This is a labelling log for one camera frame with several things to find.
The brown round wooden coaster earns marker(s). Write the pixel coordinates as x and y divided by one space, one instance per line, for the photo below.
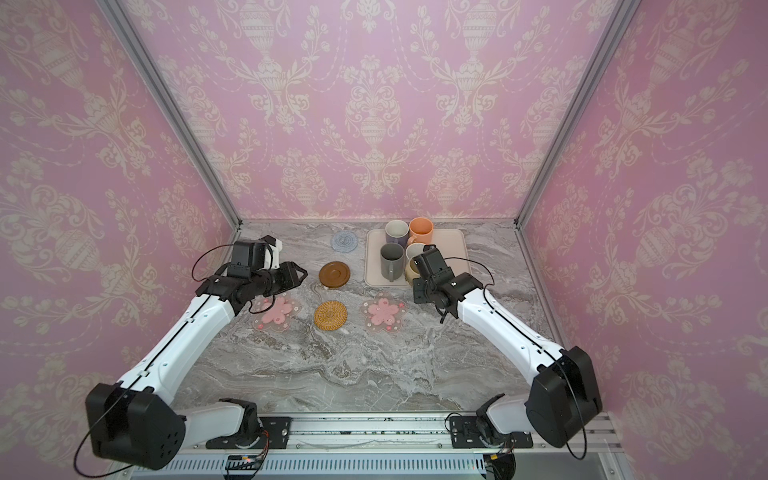
334 274

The beige glazed round mug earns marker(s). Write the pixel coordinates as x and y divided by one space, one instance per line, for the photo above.
411 272

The white perforated cable duct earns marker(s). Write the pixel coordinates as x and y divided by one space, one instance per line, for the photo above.
325 465

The woven rattan round coaster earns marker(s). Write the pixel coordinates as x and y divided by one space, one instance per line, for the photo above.
330 316

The cream rectangular tray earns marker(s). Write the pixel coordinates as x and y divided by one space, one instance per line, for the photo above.
450 241

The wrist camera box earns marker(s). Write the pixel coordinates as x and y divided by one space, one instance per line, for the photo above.
431 265
250 256

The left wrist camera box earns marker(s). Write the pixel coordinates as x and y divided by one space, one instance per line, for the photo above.
250 256

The left aluminium corner post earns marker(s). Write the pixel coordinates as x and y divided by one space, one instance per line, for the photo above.
148 69

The grey ceramic mug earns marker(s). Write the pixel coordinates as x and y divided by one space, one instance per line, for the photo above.
392 256

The purple ceramic mug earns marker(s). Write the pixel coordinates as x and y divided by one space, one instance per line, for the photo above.
397 232

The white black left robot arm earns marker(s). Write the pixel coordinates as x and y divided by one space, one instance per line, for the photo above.
132 421

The pink flower coaster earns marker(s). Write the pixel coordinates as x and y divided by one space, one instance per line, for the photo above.
279 316
384 313

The white speckled mug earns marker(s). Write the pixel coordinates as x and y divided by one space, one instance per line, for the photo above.
414 250

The aluminium corner post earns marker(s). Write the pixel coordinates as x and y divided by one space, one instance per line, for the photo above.
609 41
148 69

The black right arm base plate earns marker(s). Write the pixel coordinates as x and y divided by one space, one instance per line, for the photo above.
468 432

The aluminium front rail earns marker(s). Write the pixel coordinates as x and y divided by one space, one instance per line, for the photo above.
330 431

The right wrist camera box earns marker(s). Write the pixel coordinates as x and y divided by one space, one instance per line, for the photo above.
431 265

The orange ceramic mug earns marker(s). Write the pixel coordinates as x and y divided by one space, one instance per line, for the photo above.
421 230

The blue woven round coaster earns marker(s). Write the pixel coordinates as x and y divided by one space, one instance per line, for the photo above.
344 241

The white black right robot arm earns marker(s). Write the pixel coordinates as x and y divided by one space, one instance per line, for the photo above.
563 390

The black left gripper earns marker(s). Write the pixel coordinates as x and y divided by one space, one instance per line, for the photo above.
290 274

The right aluminium corner post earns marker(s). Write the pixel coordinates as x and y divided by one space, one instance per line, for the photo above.
609 41

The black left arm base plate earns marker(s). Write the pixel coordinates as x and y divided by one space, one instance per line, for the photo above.
271 430

